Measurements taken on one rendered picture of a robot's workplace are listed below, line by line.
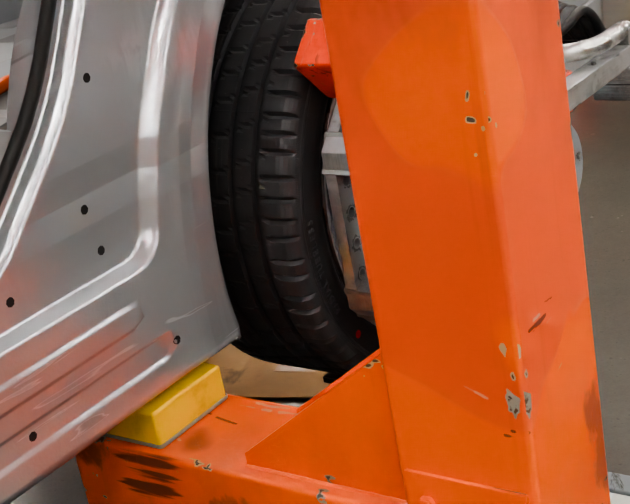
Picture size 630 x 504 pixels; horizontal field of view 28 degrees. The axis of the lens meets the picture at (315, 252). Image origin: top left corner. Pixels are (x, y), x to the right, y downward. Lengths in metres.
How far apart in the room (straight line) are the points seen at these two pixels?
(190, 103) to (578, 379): 0.59
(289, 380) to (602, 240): 1.08
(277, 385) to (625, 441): 0.90
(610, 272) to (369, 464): 2.20
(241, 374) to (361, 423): 1.90
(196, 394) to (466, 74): 0.68
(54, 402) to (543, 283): 0.56
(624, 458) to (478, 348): 1.51
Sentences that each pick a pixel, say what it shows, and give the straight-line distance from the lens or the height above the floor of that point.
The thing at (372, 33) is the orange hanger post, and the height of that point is 1.20.
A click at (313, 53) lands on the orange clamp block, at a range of 1.58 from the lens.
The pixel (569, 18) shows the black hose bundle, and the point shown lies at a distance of 1.84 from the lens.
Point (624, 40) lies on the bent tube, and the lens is 1.85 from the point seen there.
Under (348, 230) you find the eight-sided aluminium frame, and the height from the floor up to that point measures 0.85.
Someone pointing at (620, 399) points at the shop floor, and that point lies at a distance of 2.90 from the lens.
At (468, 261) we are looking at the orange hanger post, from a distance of 1.15.
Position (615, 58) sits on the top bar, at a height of 0.98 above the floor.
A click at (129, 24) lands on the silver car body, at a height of 1.18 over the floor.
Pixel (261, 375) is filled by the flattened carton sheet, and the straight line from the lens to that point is 3.21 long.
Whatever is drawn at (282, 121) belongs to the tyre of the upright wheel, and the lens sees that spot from 1.62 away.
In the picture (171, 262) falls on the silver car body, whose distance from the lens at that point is 1.54.
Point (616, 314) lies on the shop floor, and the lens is 3.28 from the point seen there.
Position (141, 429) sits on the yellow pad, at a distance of 1.59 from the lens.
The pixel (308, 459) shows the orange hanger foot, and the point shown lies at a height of 0.71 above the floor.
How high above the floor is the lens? 1.43
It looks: 21 degrees down
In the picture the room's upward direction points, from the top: 11 degrees counter-clockwise
